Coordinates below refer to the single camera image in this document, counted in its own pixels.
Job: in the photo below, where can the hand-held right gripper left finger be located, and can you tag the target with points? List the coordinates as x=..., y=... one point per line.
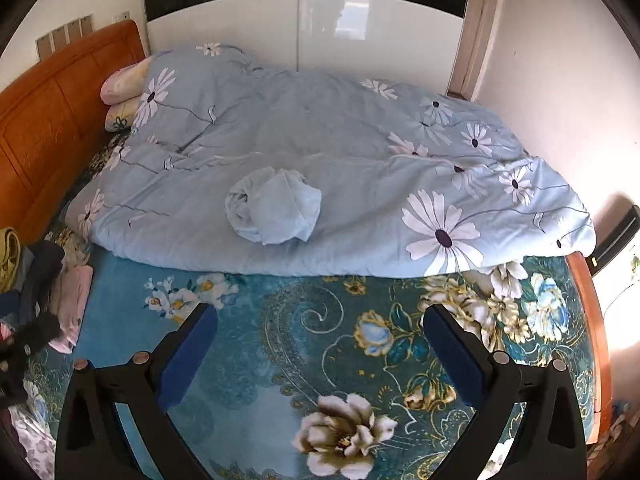
x=187, y=357

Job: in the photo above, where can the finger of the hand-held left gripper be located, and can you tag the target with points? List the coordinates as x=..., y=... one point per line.
x=35, y=337

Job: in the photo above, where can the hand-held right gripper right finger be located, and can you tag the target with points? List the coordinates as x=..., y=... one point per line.
x=457, y=360

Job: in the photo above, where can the light blue t-shirt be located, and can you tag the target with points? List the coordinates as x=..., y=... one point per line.
x=275, y=205

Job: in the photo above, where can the pink folded clothes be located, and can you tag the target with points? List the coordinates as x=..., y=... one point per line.
x=70, y=300

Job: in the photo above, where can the dark blue garment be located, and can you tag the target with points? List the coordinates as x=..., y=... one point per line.
x=37, y=275

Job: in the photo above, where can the yellow patterned garment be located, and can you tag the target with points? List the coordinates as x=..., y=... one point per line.
x=9, y=255

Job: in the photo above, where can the teal floral blanket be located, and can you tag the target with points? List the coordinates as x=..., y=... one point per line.
x=280, y=340

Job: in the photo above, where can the grey floral bed sheet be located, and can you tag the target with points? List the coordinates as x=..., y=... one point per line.
x=30, y=435

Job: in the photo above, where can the black device with green light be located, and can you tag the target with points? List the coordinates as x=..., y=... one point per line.
x=617, y=240

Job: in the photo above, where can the orange wooden headboard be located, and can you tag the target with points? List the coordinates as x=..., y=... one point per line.
x=45, y=125

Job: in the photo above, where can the cream floral pillow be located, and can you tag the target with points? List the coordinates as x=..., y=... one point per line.
x=120, y=115

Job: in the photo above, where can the light blue floral duvet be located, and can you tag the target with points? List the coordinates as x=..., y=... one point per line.
x=320, y=125

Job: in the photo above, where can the pink floral pillow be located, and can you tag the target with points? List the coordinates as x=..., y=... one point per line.
x=122, y=82

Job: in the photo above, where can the beige door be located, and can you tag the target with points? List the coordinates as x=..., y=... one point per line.
x=470, y=35

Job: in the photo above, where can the white glossy wardrobe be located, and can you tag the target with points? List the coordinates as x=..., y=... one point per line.
x=310, y=25

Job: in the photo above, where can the wooden bed frame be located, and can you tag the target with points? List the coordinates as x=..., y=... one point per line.
x=592, y=340

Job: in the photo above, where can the beige wall panel row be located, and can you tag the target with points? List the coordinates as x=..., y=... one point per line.
x=65, y=35

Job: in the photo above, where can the white wall socket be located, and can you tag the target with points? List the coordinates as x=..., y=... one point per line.
x=121, y=16

